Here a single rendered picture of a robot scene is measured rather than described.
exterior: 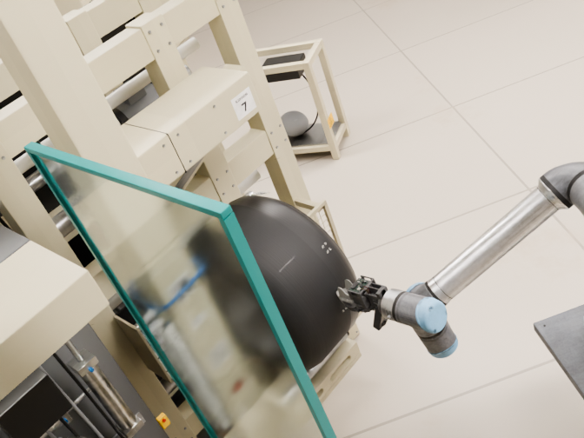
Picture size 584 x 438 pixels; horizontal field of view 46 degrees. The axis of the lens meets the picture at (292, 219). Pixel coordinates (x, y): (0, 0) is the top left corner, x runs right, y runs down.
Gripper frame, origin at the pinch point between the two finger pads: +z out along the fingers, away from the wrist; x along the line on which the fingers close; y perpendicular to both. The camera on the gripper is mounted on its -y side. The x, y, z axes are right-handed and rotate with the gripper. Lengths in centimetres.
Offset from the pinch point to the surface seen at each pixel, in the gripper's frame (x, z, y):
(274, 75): -186, 230, -26
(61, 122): 41, 12, 89
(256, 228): 4.2, 19.6, 26.2
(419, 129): -241, 170, -105
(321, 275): 1.5, 2.7, 8.3
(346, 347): -4.7, 18.6, -35.9
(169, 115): -4, 50, 61
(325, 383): 10.7, 17.0, -37.9
